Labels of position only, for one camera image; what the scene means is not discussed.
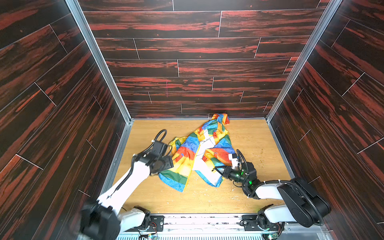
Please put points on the aluminium front rail frame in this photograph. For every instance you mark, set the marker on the aluminium front rail frame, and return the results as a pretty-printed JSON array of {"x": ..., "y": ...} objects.
[{"x": 220, "y": 227}]

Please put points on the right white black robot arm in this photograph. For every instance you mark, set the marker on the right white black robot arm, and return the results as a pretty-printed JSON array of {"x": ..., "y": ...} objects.
[{"x": 302, "y": 203}]

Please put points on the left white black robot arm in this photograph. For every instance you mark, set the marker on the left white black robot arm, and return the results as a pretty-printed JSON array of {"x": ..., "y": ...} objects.
[{"x": 102, "y": 220}]

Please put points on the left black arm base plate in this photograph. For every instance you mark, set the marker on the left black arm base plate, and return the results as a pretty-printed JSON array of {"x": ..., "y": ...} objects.
[{"x": 151, "y": 224}]

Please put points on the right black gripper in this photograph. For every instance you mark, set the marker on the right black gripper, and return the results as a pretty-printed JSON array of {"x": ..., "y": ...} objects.
[{"x": 226, "y": 172}]

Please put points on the multicoloured patchwork jacket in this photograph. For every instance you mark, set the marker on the multicoloured patchwork jacket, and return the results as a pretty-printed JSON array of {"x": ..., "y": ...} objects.
[{"x": 201, "y": 151}]

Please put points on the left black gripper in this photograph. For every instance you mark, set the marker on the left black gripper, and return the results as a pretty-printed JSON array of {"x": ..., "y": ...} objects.
[{"x": 166, "y": 164}]

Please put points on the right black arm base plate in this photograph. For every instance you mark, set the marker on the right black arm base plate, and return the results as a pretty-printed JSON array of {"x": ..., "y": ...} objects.
[{"x": 258, "y": 223}]

